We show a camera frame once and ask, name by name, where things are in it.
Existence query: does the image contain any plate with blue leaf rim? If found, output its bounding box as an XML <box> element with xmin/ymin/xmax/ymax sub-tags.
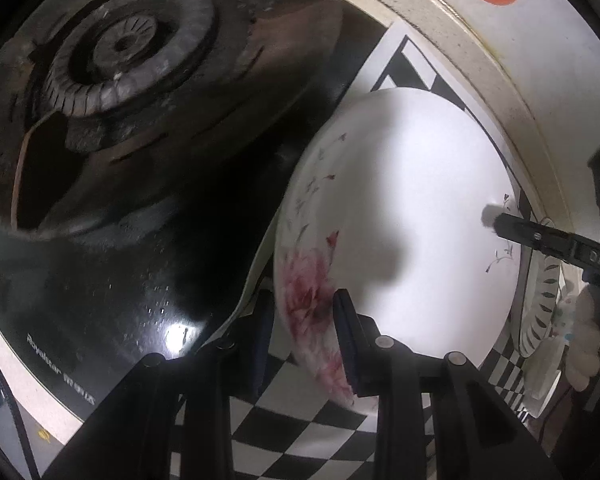
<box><xmin>518</xmin><ymin>249</ymin><xmax>562</xmax><ymax>359</ymax></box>

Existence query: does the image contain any white plate pink flower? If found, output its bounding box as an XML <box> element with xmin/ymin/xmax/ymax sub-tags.
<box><xmin>274</xmin><ymin>88</ymin><xmax>520</xmax><ymax>415</ymax></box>

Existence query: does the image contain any right gloved hand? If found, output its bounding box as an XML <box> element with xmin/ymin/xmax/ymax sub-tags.
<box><xmin>566</xmin><ymin>285</ymin><xmax>600</xmax><ymax>395</ymax></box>

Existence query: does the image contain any black white checkered mat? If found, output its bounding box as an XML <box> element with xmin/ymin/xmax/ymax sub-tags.
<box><xmin>179</xmin><ymin>22</ymin><xmax>571</xmax><ymax>480</ymax></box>

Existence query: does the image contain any black gas stove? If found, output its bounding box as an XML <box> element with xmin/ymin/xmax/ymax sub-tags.
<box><xmin>0</xmin><ymin>0</ymin><xmax>384</xmax><ymax>431</ymax></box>

